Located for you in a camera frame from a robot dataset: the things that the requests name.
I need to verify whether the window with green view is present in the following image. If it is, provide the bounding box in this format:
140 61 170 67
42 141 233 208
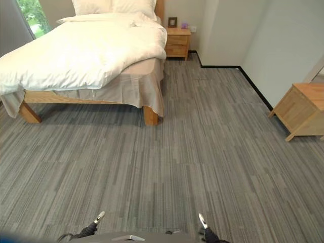
16 0 50 39

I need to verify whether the wooden nightstand with drawers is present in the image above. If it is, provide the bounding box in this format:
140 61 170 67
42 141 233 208
165 27 192 61

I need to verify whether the white pillow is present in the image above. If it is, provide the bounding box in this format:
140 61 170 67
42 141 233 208
71 0 114 16
110 0 158 21

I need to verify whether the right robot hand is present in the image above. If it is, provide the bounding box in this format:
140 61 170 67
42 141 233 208
198 213 228 243

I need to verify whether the light wooden cabinet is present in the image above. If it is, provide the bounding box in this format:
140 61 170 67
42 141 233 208
268 83 324 142

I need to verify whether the white duvet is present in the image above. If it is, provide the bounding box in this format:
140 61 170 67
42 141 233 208
0 13 168 96

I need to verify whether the wooden bed frame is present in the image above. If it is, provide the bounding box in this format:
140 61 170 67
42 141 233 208
18 0 165 126

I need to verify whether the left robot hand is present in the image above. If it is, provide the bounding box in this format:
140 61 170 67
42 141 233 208
57 211 106 240

